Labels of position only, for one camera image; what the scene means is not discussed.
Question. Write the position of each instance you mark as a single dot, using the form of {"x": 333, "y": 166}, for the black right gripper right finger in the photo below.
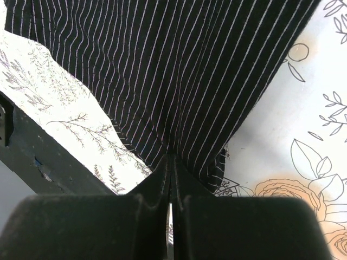
{"x": 209, "y": 227}

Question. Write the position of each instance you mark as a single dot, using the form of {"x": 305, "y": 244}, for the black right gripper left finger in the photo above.
{"x": 129, "y": 226}

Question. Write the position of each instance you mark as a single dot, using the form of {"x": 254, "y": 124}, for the black table edge rail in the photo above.
{"x": 38, "y": 159}

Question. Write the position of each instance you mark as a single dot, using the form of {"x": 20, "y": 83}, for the black pinstriped underwear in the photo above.
{"x": 175, "y": 77}

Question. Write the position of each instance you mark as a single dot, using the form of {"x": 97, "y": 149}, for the floral patterned table mat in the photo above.
{"x": 293, "y": 143}

